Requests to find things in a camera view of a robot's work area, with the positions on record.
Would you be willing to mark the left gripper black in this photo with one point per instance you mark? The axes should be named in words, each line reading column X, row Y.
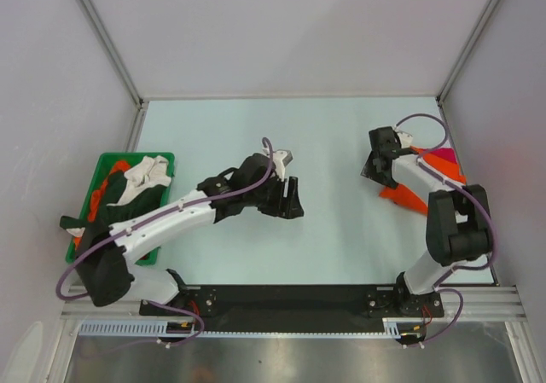
column 293, row 207

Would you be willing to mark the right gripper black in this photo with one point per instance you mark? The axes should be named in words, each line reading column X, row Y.
column 369, row 170

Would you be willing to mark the orange t shirt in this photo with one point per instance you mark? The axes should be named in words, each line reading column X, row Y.
column 405, row 197
column 107, row 184

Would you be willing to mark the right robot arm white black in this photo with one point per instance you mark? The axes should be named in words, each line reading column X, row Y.
column 458, row 226

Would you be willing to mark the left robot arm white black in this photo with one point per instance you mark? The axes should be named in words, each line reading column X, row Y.
column 107, row 259

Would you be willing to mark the folded magenta t shirt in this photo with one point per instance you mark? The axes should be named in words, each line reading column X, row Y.
column 447, row 154

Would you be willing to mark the dark green t shirt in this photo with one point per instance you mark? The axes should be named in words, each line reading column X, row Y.
column 142, row 204

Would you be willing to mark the green plastic bin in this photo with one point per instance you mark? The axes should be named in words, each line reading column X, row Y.
column 133, row 159

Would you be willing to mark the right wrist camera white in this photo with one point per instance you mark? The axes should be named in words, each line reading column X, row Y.
column 405, row 138

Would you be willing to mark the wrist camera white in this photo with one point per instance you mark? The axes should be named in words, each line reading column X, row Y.
column 281, row 159
column 405, row 138

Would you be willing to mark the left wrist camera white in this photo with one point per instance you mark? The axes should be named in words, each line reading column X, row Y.
column 281, row 159

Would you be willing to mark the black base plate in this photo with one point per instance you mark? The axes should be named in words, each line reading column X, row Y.
column 305, row 309

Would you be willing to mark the aluminium frame rail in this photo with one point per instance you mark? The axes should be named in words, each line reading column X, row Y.
column 480, row 304

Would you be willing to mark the grey slotted cable duct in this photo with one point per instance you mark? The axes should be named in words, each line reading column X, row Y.
column 388, row 329

